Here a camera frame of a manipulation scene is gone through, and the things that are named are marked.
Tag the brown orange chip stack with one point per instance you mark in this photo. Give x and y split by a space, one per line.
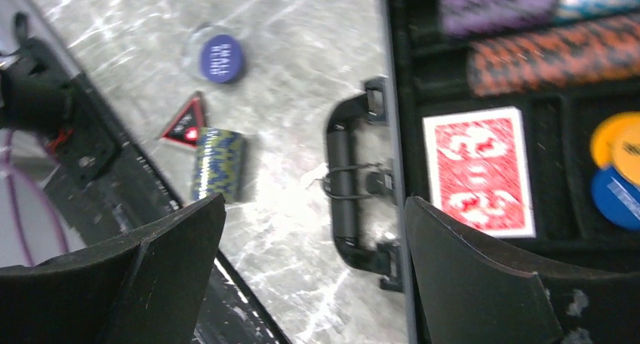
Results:
605 49

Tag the red playing card deck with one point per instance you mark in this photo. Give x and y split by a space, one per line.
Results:
478 170

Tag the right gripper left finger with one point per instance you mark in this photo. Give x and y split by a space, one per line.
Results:
144 286

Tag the green blue chip stack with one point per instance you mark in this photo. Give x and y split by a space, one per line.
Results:
218 164

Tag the purple poker chip stack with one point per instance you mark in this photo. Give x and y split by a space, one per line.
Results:
463 18

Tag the black poker set case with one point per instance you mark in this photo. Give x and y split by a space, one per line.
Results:
377 157

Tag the blue small blind button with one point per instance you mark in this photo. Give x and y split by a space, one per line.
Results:
221 59

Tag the red black triangle token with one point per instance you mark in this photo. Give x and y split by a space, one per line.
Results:
184 128

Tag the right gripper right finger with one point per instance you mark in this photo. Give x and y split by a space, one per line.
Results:
472 288

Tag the blue big blind button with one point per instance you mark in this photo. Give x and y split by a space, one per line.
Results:
616 198

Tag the yellow dealer button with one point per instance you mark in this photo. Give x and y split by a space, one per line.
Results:
615 143

